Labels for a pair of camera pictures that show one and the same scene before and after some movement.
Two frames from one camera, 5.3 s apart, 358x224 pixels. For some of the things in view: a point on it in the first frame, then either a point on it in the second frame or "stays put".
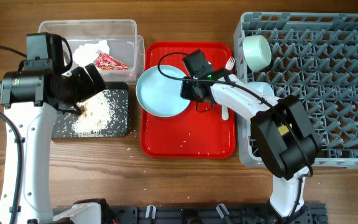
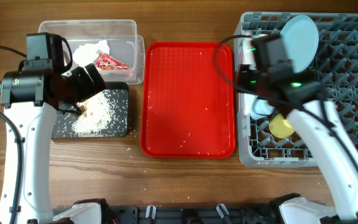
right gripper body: [190, 88] -> [244, 77]
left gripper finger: [77, 111] stays put
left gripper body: [80, 86] stays put
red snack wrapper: [105, 62] stays put
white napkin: [86, 54] stays put
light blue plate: [160, 95] -> [301, 37]
